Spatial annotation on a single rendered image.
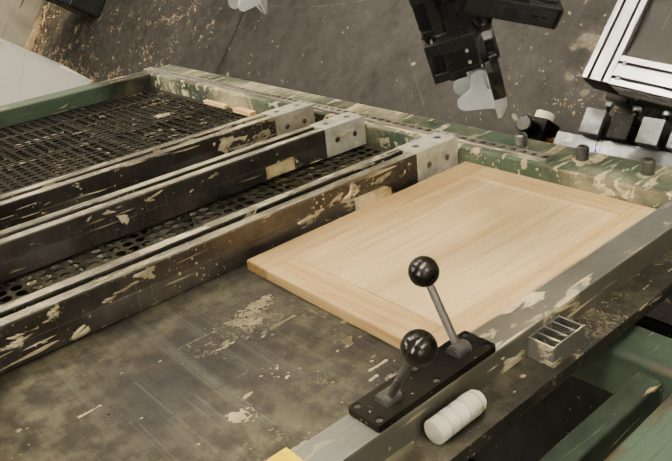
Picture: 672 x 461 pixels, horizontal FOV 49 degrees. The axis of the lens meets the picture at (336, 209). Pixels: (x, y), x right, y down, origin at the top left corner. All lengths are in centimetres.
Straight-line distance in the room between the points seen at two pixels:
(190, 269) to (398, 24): 216
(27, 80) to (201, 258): 394
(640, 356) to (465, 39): 49
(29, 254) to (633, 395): 99
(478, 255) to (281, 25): 271
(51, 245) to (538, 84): 179
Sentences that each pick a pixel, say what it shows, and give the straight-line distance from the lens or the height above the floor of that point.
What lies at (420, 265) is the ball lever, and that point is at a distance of 87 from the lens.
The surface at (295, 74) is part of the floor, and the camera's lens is 352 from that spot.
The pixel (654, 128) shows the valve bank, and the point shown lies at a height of 76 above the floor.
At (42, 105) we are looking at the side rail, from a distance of 251.
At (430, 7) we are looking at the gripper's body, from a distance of 86.
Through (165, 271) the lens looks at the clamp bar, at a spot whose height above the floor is 148.
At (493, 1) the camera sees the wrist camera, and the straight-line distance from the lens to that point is 86.
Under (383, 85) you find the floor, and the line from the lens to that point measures 310.
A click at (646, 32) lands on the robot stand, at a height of 21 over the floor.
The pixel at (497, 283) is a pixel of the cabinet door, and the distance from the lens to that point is 111.
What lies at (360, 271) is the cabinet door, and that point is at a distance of 116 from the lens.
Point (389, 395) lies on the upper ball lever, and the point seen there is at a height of 148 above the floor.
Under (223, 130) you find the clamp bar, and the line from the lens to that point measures 177.
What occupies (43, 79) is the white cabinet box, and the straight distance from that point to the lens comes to 510.
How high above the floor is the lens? 213
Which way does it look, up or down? 44 degrees down
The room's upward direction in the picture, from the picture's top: 69 degrees counter-clockwise
